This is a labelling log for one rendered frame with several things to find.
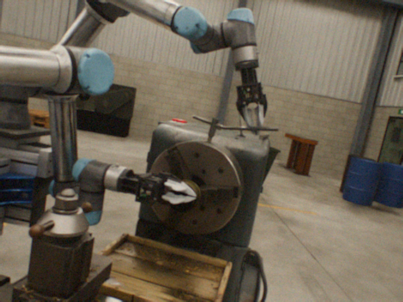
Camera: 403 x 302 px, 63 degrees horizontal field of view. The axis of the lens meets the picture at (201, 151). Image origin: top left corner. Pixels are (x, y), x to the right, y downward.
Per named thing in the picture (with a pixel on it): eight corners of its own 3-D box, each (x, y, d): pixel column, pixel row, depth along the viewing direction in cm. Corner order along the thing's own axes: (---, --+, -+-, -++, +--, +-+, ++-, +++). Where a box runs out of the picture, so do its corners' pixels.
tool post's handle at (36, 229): (45, 229, 51) (47, 216, 50) (56, 232, 50) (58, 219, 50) (24, 238, 46) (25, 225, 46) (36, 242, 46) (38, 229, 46)
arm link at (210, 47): (182, 23, 95) (217, 13, 91) (195, 33, 105) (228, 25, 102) (185, 50, 95) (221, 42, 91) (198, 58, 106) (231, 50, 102)
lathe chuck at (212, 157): (147, 209, 122) (170, 128, 118) (227, 239, 117) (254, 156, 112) (137, 216, 114) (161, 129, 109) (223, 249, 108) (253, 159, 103)
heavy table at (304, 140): (277, 163, 1056) (284, 132, 1042) (291, 165, 1060) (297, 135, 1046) (295, 174, 897) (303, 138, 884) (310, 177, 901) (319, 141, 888)
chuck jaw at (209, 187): (203, 180, 110) (239, 183, 108) (203, 195, 111) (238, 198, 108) (196, 187, 100) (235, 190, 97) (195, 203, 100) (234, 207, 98)
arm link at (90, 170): (83, 181, 103) (87, 154, 102) (115, 189, 101) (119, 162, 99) (68, 186, 95) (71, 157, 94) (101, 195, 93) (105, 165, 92)
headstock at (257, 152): (174, 187, 189) (186, 120, 184) (256, 207, 180) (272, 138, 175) (130, 217, 131) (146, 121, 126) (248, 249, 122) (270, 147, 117)
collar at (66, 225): (57, 214, 58) (59, 198, 58) (98, 225, 57) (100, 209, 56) (24, 228, 50) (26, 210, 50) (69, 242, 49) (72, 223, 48)
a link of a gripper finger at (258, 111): (255, 136, 96) (251, 104, 95) (256, 135, 101) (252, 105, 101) (266, 135, 95) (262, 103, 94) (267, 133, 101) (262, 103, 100)
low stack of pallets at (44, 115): (31, 124, 888) (33, 108, 882) (64, 130, 900) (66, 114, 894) (11, 129, 765) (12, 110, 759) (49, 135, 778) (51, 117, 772)
